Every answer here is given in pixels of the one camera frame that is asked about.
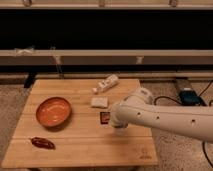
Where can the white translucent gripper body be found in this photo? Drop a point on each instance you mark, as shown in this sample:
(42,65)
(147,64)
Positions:
(120,129)

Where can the black orange eraser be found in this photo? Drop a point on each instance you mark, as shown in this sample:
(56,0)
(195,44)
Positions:
(104,117)

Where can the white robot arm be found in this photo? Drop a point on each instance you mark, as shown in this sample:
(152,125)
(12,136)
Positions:
(138,108)

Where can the white sponge block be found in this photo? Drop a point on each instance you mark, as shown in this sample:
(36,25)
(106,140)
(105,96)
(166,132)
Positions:
(99,102)

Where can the white small bottle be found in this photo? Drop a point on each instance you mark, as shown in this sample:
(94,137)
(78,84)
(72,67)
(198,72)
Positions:
(106,84)

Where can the orange bowl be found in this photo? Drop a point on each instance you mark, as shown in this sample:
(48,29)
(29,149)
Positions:
(53,112)

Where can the blue power box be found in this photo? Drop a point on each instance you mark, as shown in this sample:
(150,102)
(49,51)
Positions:
(189,98)

